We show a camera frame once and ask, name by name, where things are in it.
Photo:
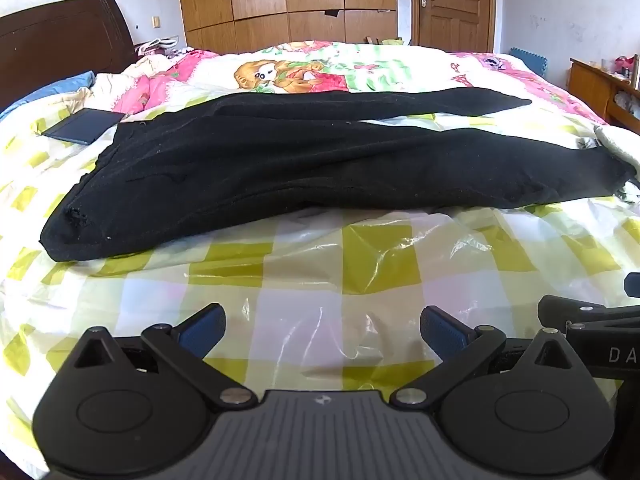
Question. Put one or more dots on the wooden door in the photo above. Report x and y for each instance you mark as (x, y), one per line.
(452, 5)

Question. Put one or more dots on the dark blue notebook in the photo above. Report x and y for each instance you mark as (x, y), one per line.
(82, 126)

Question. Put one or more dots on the cartoon printed blanket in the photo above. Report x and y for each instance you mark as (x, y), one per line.
(320, 67)

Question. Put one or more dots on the blue pillow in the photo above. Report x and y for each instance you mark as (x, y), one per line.
(55, 87)

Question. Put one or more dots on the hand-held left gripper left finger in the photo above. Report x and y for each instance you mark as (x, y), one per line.
(202, 331)

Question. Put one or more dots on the yellow checkered plastic sheet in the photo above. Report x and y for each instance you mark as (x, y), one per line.
(300, 280)

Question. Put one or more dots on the bedside clutter pile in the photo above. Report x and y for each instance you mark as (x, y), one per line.
(162, 46)

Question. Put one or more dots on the dark wooden headboard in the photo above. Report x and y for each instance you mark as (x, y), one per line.
(55, 45)

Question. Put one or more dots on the black pants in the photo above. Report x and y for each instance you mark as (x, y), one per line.
(280, 170)

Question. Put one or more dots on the wall socket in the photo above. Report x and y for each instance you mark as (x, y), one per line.
(156, 22)

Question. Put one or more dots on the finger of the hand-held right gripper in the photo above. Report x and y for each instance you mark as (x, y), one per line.
(633, 284)
(565, 310)

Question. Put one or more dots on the blue foam mat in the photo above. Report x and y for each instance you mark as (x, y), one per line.
(529, 62)

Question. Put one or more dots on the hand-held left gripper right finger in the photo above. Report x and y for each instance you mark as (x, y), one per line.
(441, 332)

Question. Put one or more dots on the green cloth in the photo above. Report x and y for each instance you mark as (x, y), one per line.
(392, 41)

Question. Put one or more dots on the wooden desk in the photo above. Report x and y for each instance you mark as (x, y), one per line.
(587, 85)

